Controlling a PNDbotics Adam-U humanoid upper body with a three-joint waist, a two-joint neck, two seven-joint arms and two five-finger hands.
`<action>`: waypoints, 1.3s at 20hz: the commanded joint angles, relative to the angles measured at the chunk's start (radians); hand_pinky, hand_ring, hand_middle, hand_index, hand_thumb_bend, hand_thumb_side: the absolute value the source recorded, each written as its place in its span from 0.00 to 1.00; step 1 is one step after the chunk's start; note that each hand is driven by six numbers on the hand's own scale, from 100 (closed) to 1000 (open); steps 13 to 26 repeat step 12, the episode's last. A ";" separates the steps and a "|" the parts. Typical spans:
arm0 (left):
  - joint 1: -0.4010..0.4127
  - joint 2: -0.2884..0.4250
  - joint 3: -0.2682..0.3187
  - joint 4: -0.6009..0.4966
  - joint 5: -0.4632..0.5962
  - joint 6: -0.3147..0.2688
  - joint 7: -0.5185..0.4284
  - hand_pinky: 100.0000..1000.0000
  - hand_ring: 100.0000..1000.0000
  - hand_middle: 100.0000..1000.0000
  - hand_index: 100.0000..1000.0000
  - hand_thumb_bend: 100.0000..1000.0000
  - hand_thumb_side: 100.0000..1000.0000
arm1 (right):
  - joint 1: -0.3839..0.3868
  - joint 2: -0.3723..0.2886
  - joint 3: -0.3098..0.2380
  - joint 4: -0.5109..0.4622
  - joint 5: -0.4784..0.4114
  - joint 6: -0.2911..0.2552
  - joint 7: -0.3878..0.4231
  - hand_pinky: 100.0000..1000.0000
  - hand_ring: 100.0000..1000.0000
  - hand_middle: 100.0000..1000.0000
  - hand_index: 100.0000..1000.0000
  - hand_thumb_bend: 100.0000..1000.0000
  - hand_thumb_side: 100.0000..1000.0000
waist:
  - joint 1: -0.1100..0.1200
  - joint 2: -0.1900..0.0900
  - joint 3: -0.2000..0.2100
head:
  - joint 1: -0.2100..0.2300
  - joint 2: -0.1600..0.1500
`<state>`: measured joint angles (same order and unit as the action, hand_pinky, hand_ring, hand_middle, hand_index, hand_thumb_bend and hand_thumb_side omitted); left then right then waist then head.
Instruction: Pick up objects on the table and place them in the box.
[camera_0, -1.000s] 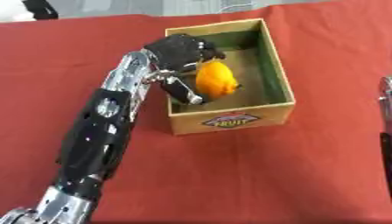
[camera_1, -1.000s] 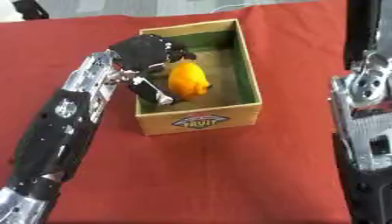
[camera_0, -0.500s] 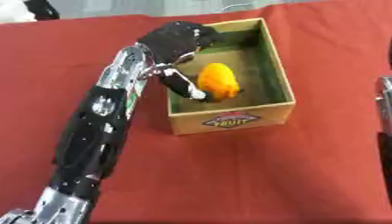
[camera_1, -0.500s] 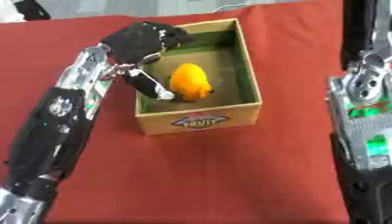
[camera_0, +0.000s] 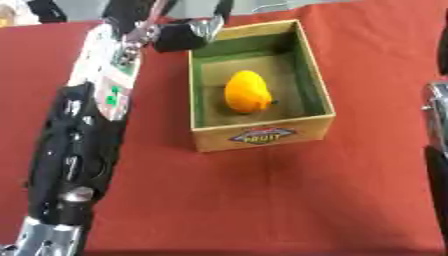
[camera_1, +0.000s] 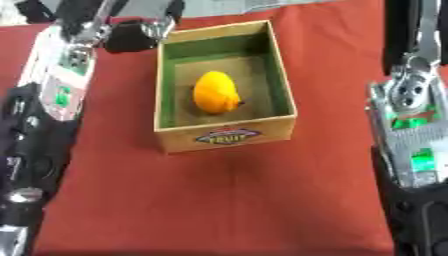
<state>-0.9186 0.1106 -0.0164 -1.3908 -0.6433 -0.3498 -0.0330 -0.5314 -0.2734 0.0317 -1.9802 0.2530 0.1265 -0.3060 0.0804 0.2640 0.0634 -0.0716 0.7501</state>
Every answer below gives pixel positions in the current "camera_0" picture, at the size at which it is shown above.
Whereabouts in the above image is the yellow toy mango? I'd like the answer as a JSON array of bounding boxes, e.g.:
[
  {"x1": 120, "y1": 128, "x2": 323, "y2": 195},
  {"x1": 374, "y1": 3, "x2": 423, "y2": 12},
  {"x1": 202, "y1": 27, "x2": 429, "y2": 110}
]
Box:
[{"x1": 222, "y1": 69, "x2": 280, "y2": 115}]

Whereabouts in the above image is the tan cardboard box green inside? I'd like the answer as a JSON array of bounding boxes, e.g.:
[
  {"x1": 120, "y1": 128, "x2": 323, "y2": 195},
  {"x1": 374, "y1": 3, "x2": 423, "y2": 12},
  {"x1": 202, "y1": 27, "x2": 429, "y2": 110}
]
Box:
[{"x1": 187, "y1": 19, "x2": 338, "y2": 154}]

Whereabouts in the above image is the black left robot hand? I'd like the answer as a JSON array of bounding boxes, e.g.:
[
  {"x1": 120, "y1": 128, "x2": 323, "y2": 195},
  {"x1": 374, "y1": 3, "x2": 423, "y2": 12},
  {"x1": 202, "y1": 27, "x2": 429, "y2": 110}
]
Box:
[{"x1": 99, "y1": 0, "x2": 237, "y2": 54}]

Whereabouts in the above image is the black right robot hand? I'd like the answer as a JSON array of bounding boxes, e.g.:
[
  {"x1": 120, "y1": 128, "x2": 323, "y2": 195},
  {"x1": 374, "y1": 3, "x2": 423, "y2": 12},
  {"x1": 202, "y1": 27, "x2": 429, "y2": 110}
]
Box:
[{"x1": 435, "y1": 21, "x2": 448, "y2": 76}]

